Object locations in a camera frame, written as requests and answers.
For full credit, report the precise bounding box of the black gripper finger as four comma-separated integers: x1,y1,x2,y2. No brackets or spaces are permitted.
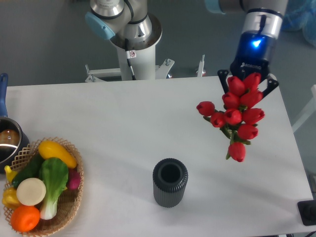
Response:
259,74,279,98
217,69,230,93

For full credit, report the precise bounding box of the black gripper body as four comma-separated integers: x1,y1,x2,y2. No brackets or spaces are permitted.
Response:
230,33,277,80

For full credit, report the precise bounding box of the red tulip bouquet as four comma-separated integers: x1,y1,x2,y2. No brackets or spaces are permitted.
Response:
196,73,265,162

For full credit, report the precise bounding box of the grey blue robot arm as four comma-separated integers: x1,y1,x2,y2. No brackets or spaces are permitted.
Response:
85,0,287,96

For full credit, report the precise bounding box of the dark grey ribbed vase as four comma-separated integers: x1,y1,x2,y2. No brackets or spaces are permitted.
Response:
153,158,189,208

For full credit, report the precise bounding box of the blue plastic bag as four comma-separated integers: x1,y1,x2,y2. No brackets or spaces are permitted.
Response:
281,0,316,47

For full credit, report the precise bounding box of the black device at edge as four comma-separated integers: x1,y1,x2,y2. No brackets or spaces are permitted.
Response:
297,200,316,226

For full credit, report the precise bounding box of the purple radish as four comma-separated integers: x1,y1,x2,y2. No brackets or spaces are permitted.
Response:
66,169,81,190

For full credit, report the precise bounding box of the yellow squash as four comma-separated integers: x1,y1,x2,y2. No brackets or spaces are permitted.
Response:
38,140,77,168

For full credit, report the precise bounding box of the green bok choy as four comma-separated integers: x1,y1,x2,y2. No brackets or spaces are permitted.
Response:
39,158,69,220

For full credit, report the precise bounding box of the woven wicker basket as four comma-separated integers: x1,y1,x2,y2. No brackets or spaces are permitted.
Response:
10,137,84,237

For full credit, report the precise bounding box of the dark green cucumber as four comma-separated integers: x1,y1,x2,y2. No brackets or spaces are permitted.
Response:
11,153,44,189

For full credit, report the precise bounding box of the orange fruit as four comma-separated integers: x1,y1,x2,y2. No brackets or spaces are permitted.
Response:
10,205,40,232

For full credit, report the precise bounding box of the yellow bell pepper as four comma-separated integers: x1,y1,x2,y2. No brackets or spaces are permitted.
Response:
2,187,21,210

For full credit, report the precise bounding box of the white furniture frame right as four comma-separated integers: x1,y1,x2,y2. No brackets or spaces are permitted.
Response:
291,84,316,133

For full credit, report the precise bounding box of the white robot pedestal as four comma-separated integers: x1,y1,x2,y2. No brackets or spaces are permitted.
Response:
85,45,175,82

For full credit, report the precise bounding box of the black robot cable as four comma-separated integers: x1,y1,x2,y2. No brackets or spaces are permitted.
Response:
124,38,137,81

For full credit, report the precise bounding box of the blue handled saucepan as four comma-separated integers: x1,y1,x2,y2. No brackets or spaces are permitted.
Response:
0,73,29,174

